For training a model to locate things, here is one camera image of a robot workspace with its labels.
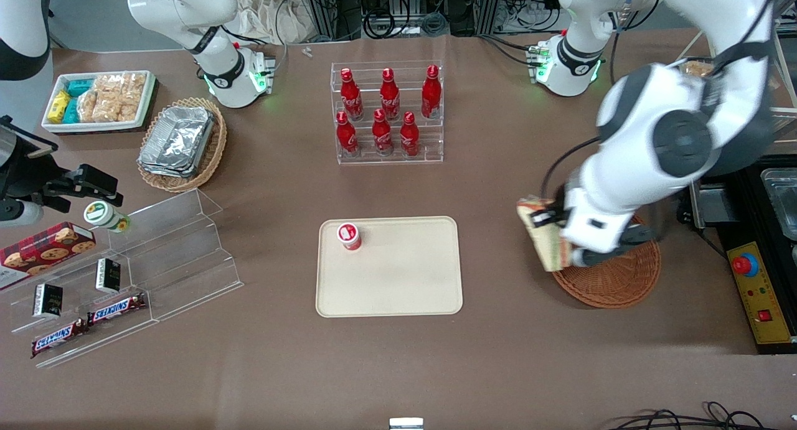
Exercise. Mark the round brown wicker basket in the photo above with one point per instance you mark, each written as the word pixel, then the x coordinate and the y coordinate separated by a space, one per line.
pixel 616 280

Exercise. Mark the black equipment stand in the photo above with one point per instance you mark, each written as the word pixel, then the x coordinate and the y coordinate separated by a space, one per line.
pixel 750 231

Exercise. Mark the clear rice cracker packet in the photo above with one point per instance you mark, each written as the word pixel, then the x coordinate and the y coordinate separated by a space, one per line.
pixel 108 97
pixel 88 106
pixel 132 94

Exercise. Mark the beige cloth bag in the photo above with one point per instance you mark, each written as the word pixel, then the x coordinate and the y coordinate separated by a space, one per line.
pixel 268 13

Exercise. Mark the yellow snack packet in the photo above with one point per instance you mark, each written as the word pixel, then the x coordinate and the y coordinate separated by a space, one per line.
pixel 58 106

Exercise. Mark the clear acrylic step display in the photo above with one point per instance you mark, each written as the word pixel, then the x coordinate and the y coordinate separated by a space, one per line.
pixel 180 256

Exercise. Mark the clear bagged bread packet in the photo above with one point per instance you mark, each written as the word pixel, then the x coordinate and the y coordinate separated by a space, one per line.
pixel 698 69

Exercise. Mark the oval light wicker basket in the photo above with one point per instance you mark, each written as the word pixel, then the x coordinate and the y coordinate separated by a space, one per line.
pixel 215 150

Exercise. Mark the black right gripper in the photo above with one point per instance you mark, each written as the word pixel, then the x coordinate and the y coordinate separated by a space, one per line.
pixel 25 176

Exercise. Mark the beige plastic tray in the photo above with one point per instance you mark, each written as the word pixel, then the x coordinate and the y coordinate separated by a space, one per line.
pixel 398 274

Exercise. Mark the stack of foil trays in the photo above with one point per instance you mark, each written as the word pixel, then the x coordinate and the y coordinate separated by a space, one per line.
pixel 177 140

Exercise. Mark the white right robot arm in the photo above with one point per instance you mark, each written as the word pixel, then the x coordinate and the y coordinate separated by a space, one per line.
pixel 218 63

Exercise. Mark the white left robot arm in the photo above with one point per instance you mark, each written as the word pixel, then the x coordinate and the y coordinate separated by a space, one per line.
pixel 654 144

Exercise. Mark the clear acrylic bottle rack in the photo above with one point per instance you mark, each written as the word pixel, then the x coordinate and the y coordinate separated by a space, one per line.
pixel 429 140

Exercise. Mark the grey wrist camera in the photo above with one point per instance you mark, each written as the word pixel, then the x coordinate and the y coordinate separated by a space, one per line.
pixel 591 257
pixel 18 213

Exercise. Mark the yellow emergency stop box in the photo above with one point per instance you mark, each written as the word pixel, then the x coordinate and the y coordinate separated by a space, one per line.
pixel 763 293

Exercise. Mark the clear metal-rimmed container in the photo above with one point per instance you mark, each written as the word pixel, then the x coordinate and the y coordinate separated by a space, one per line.
pixel 783 200

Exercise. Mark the teal snack packet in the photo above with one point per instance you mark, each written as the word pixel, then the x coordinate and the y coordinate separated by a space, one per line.
pixel 80 87
pixel 71 111

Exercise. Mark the red cola bottle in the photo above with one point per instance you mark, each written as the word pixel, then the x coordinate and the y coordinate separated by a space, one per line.
pixel 409 137
pixel 431 94
pixel 381 136
pixel 346 137
pixel 351 97
pixel 390 97

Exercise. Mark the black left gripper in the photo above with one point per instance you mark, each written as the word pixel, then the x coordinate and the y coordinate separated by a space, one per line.
pixel 550 218

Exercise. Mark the small black box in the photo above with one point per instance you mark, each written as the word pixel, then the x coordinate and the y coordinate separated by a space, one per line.
pixel 108 275
pixel 47 300

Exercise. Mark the white rectangular snack tray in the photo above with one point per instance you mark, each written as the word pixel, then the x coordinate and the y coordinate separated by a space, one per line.
pixel 146 103

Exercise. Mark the Snickers chocolate bar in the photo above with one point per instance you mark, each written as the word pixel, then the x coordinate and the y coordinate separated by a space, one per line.
pixel 117 308
pixel 57 338

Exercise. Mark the red tartan cookie box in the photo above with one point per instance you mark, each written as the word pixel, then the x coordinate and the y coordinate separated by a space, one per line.
pixel 43 249

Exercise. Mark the red cup with white lid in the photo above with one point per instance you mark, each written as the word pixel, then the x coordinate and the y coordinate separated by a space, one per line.
pixel 349 236

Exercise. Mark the green and white cup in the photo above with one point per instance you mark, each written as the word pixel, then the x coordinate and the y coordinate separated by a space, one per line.
pixel 103 215

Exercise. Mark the grey metal box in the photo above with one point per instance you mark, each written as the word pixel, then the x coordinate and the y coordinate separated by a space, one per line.
pixel 716 207

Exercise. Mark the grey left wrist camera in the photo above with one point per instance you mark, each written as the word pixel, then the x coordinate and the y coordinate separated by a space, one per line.
pixel 591 257

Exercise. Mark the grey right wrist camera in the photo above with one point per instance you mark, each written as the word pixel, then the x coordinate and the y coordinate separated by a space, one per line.
pixel 18 213

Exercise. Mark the triangular sandwich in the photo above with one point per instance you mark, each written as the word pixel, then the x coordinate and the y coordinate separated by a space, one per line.
pixel 548 246

